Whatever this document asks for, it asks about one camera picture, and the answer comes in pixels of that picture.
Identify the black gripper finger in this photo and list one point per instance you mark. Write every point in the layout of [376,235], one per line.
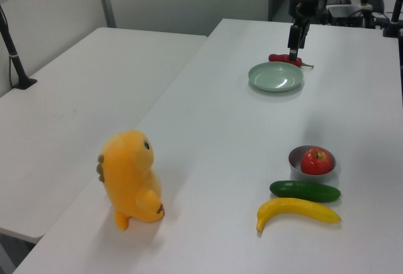
[303,36]
[293,42]

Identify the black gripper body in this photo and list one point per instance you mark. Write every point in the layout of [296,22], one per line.
[304,5]

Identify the red apple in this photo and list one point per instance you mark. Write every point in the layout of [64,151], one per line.
[316,161]

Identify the red chili pepper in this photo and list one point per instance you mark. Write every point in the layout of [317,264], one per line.
[279,57]

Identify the black desk equipment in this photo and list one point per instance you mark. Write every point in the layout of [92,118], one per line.
[343,9]

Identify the pale green plate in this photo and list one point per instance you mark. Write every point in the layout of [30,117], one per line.
[275,77]

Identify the black table clamp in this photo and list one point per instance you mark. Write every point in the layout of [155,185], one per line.
[393,19]

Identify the grey round bowl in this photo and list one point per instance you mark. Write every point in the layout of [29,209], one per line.
[295,167]

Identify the green cucumber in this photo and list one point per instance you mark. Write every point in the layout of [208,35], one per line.
[304,191]

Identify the yellow banana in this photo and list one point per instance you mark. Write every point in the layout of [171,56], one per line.
[296,209]

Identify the orange plush toy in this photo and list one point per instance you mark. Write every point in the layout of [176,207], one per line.
[132,182]

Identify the white side table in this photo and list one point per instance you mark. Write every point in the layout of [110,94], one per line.
[78,104]

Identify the black camera stand pole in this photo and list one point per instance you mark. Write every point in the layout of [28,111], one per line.
[14,56]

